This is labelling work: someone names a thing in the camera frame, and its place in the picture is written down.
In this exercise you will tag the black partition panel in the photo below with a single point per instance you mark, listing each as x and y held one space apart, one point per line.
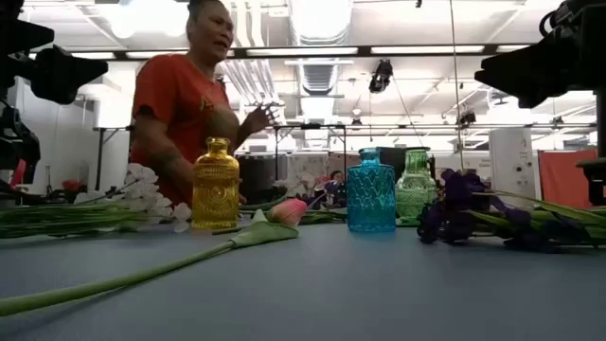
260 175

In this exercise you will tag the black screen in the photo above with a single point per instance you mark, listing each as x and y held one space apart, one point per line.
398 161

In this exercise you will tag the silver air duct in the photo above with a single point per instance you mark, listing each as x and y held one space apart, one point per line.
319 76

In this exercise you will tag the yellow glass vase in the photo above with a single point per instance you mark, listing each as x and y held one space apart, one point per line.
215 189

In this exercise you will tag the blue-grey table mat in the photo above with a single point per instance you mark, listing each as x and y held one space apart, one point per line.
331 293

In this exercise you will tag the red background object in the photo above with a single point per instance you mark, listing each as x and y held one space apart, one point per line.
71 184

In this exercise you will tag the black ceiling light rail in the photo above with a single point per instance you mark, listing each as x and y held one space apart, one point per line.
363 49

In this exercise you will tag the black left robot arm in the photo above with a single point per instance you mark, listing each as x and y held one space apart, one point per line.
14 28

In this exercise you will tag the pink artificial tulip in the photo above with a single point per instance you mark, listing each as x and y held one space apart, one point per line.
286 211

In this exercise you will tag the purple artificial flower bunch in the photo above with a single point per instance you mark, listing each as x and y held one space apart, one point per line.
442 222
457 187
331 192

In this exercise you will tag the person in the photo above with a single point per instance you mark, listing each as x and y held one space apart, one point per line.
337 177
175 95

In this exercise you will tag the black ceiling-hung camera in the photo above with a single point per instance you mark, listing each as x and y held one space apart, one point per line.
381 76

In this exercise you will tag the blue glass vase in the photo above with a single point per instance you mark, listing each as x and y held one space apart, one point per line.
371 199

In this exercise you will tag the black background rig frame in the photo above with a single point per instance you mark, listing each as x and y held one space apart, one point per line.
310 126

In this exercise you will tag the green glass vase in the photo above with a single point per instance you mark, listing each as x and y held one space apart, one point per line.
415 189

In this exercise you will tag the white column cabinet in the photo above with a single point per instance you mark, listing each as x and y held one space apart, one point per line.
513 161

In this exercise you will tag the orange-red partition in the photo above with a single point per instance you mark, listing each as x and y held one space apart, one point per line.
563 175

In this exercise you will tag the black background table frame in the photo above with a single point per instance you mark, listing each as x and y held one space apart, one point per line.
98 156

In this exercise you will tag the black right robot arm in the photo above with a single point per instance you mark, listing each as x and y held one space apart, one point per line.
592 19

